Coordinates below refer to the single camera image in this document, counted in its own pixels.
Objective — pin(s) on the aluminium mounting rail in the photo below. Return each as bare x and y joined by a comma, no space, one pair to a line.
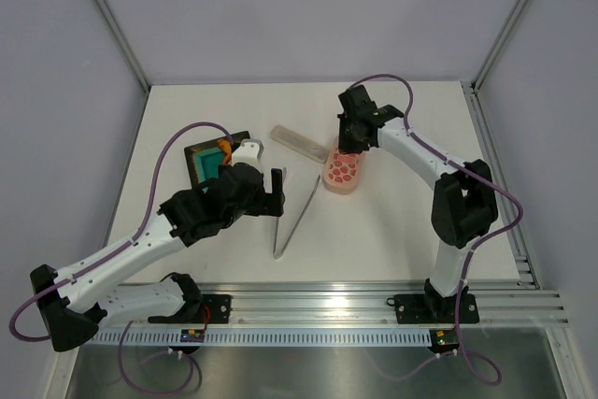
371,305

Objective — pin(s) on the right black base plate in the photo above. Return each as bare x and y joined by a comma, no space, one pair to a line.
419,308

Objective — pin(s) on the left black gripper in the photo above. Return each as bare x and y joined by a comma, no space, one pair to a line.
269,204

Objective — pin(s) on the white slotted cable duct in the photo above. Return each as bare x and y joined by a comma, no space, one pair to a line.
257,338

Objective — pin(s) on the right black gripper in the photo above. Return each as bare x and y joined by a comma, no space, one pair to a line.
345,145

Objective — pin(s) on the right frame post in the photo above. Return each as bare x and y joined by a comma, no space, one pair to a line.
498,46

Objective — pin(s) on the left frame post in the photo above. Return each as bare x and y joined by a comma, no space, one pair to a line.
122,42

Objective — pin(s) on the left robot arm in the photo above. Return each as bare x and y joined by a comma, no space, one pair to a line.
77,301

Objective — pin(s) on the black teal food tray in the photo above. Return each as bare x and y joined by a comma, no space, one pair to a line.
204,159

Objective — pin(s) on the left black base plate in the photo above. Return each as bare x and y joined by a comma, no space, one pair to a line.
215,308

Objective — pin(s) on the pink lunch box lid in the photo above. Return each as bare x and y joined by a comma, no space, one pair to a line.
343,167

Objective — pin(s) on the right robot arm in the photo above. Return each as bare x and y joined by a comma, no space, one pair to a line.
464,205

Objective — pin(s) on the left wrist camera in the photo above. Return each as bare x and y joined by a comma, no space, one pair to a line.
248,152

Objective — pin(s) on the frame post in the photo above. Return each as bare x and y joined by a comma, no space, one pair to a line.
122,42
498,46

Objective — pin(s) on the metal tongs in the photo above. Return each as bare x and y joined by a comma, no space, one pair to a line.
279,245

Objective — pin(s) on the pink lunch box base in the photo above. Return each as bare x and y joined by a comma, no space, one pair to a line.
343,186

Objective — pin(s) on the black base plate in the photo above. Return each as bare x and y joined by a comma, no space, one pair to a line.
419,308
215,308

